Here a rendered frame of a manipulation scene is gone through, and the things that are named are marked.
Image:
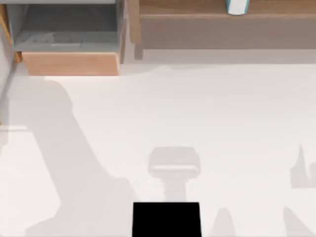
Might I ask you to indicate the flat black square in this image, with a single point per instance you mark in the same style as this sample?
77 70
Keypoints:
166 219

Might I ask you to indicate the pale wooden drawer front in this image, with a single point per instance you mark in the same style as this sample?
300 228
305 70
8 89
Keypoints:
70 63

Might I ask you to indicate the wooden open shelf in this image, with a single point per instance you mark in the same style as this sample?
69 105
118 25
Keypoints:
222 27

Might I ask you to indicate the white and teal cup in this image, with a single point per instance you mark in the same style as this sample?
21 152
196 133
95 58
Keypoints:
236 7

